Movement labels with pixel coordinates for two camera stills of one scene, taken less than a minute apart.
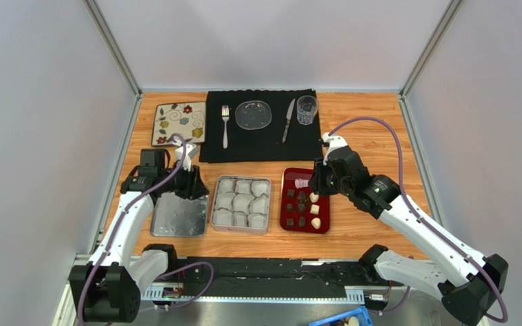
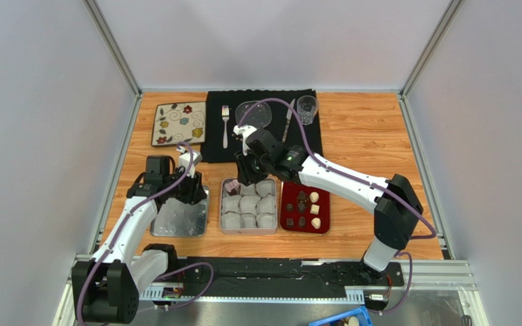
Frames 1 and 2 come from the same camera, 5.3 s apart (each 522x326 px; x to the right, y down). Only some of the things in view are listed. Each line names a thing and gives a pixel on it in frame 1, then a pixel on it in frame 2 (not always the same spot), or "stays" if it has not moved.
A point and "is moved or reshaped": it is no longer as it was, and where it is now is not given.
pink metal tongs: (300, 183) is moved or reshaped
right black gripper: (318, 183) -> (247, 168)
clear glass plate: (253, 115) stays
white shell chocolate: (314, 197) stays
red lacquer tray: (301, 210) stays
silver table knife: (288, 118) stays
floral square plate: (187, 119) stays
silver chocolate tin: (241, 204) is moved or reshaped
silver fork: (225, 115) stays
